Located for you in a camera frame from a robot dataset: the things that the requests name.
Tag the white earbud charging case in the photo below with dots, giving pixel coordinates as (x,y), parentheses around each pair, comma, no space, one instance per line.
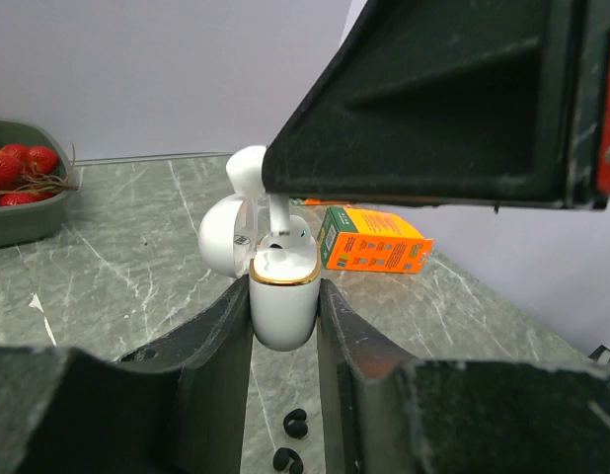
(284,284)

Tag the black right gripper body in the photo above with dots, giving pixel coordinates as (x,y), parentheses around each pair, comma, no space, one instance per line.
(592,58)

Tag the black clip earbud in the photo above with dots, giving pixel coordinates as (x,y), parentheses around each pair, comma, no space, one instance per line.
(287,459)
(295,423)

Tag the red lychee bunch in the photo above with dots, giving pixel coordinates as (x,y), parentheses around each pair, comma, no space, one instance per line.
(32,174)

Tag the orange box back right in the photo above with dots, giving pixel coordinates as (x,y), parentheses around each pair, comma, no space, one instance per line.
(310,201)

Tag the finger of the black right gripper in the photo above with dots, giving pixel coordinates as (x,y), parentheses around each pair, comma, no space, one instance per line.
(433,102)

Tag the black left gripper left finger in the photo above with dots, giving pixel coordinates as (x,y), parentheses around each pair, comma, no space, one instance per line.
(175,405)

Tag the white earbud with blue light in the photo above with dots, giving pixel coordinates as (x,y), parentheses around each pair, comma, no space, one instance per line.
(245,172)

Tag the grey-green fruit tray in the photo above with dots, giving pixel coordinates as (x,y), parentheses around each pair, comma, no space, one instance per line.
(30,222)

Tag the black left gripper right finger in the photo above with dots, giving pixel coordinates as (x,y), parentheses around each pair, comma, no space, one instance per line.
(385,410)

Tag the orange box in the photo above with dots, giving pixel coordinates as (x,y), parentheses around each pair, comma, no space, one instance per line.
(365,240)
(310,201)

